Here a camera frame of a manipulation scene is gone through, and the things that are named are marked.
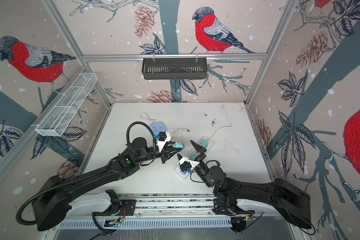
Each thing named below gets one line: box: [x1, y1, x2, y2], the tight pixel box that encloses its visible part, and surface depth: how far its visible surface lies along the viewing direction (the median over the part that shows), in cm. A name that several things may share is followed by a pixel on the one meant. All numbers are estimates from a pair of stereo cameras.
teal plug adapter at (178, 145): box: [172, 142, 186, 149], surface depth 69 cm
